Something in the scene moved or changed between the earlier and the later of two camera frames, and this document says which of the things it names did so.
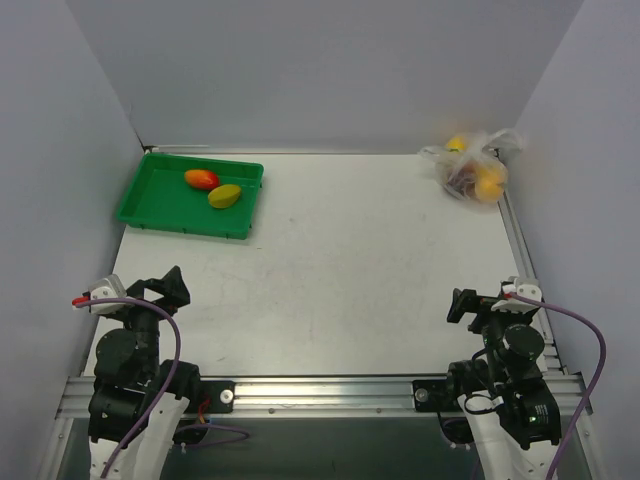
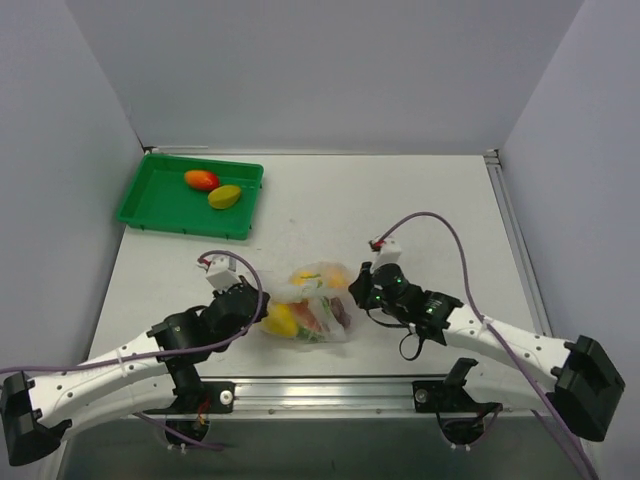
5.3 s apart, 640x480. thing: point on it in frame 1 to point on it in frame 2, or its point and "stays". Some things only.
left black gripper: x=151 y=291 to x=255 y=301
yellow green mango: x=223 y=195 stays
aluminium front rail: x=315 y=397 stays
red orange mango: x=201 y=179 stays
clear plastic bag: x=471 y=167 to x=314 y=305
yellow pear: x=456 y=144 to x=282 y=320
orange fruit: x=489 y=183 to x=337 y=278
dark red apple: x=463 y=179 to x=339 y=311
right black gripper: x=476 y=304 to x=361 y=288
